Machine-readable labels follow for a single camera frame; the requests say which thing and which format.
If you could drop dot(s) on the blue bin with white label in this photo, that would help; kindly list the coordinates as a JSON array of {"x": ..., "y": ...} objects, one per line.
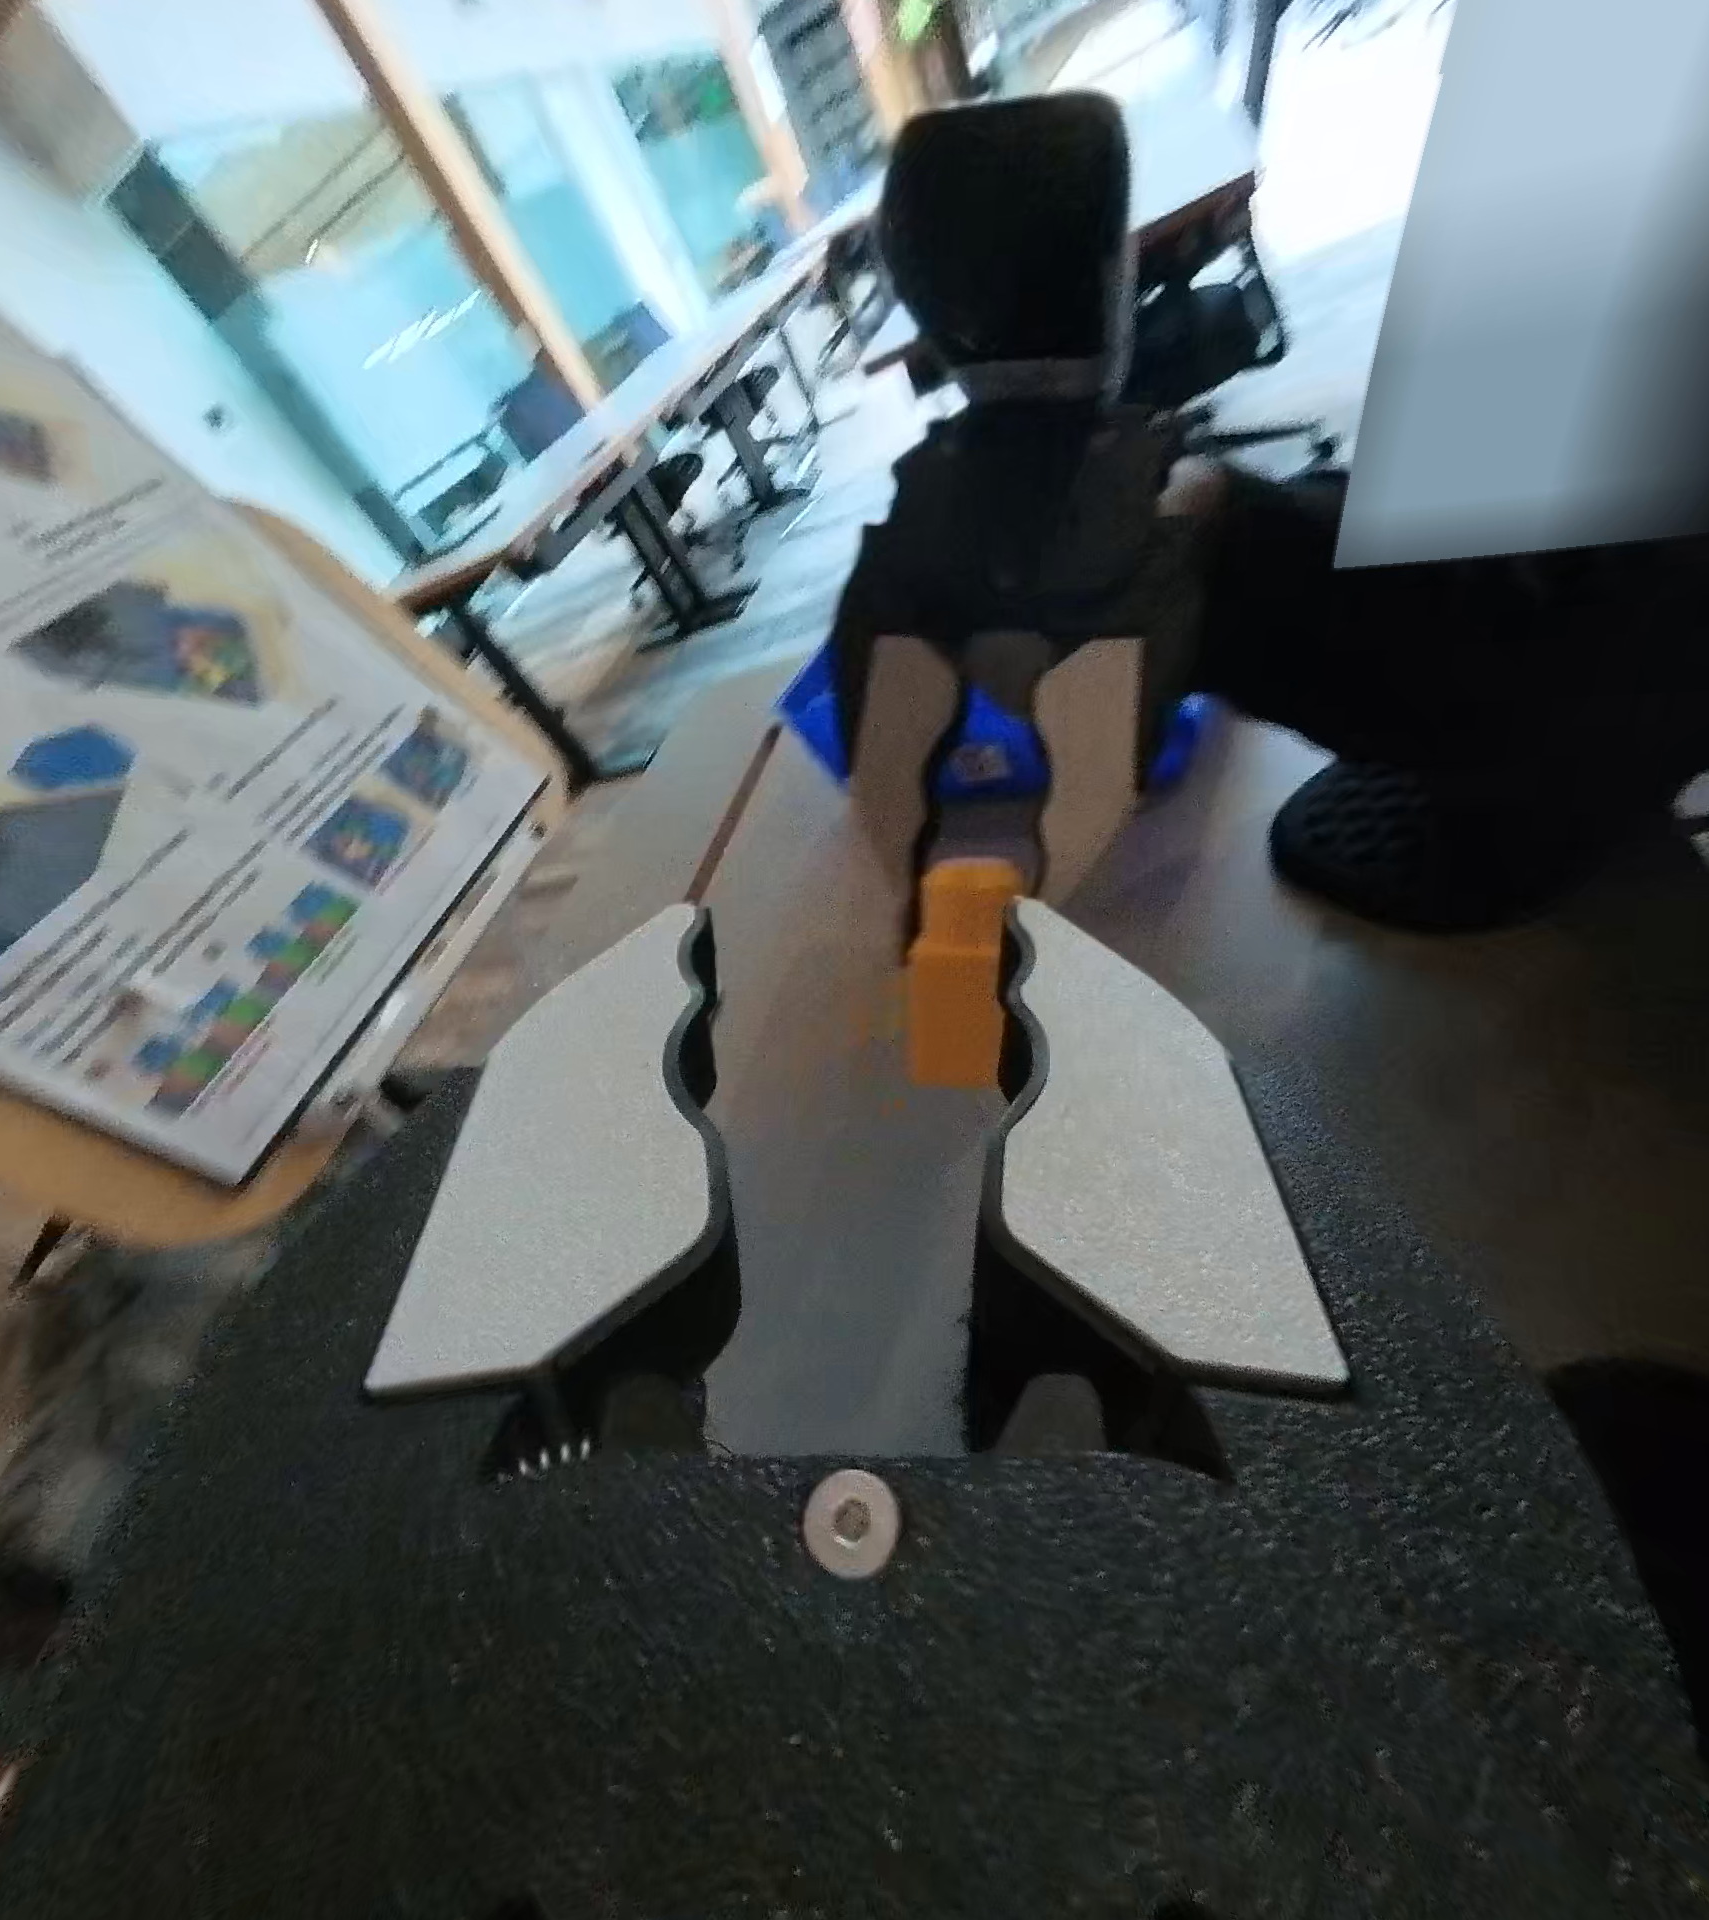
[{"x": 805, "y": 720}]

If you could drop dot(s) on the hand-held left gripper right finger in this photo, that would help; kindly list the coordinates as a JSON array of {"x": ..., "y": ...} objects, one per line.
[{"x": 1169, "y": 1200}]

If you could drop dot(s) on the black office chair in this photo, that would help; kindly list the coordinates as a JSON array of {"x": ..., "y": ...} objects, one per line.
[{"x": 601, "y": 436}]

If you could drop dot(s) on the yellow mega block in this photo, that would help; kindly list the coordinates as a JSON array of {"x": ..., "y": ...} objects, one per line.
[{"x": 953, "y": 977}]

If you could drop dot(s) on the wooden background desk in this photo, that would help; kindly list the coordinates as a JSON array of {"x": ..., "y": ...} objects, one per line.
[{"x": 615, "y": 421}]

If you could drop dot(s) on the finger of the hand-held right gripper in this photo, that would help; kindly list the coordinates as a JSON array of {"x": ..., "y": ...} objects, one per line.
[
  {"x": 903, "y": 750},
  {"x": 1086, "y": 750}
]

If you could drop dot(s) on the printed instruction sheet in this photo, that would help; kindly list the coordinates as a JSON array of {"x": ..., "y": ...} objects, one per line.
[{"x": 165, "y": 781}]

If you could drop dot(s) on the black honeycomb rubber pad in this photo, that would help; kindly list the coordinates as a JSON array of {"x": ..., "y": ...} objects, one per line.
[{"x": 1469, "y": 857}]

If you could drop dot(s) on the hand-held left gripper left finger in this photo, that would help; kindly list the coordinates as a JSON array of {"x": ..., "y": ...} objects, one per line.
[{"x": 555, "y": 1200}]

